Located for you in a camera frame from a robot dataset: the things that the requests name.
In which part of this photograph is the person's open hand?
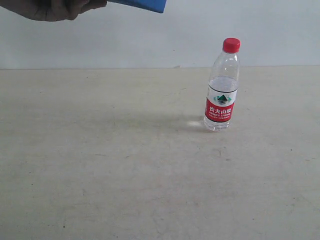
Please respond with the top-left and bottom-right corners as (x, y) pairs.
(0, 0), (108, 22)

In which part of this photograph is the blue notebook folder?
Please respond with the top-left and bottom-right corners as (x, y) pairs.
(110, 0), (167, 14)

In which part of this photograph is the clear water bottle red cap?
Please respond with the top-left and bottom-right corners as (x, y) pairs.
(203, 37), (241, 132)

